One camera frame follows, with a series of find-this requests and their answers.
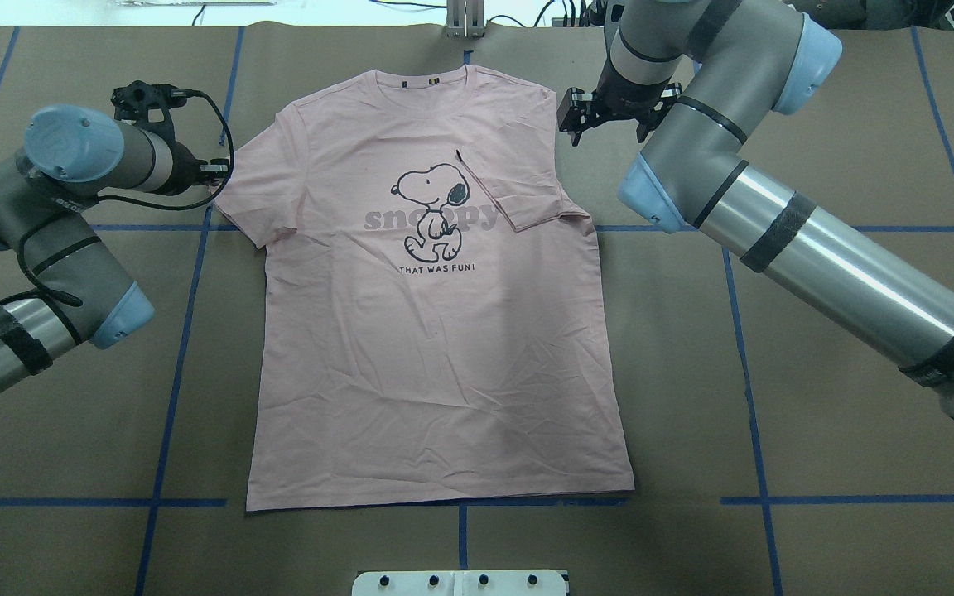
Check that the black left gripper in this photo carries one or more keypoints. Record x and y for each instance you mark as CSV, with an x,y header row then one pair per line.
x,y
187,168

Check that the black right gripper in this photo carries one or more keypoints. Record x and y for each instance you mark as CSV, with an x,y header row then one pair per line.
x,y
619,106

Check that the pink Snoopy t-shirt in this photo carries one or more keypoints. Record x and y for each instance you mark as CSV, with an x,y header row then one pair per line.
x,y
434,313

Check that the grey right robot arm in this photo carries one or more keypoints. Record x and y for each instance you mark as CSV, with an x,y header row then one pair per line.
x,y
698,77

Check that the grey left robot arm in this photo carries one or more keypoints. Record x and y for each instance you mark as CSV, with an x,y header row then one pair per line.
x,y
78,291

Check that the blue tape grid lines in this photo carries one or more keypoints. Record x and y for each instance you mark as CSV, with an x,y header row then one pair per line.
x,y
773,453

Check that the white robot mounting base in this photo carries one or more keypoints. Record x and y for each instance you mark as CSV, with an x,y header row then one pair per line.
x,y
463,582

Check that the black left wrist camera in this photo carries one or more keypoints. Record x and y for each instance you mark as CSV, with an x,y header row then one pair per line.
x,y
148,106

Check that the aluminium frame post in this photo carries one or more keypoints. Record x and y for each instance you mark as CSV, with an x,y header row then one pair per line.
x,y
465,19

